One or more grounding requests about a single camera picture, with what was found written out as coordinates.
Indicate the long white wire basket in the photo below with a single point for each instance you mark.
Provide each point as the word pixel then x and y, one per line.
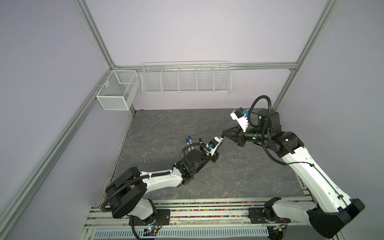
pixel 186 77

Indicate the white vented cable duct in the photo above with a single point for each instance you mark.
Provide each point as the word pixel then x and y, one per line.
pixel 183 233

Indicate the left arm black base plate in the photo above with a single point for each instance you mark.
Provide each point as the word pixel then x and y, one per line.
pixel 161 217

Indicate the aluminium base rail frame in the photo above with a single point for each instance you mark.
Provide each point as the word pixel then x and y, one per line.
pixel 188 213

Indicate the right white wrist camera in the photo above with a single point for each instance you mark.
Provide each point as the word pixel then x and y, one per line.
pixel 240 115

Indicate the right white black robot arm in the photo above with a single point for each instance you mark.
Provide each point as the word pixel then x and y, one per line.
pixel 332 208

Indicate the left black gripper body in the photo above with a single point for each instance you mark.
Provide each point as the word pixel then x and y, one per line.
pixel 205 158

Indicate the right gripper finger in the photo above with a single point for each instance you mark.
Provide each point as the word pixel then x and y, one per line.
pixel 236 139
pixel 232 132

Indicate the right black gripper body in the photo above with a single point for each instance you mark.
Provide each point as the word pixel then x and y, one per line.
pixel 254 136

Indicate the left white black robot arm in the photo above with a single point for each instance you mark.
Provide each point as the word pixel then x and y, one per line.
pixel 125 195

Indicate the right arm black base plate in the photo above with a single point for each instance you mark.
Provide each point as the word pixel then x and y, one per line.
pixel 262 215

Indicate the white mesh box basket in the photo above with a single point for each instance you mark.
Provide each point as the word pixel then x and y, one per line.
pixel 119 90

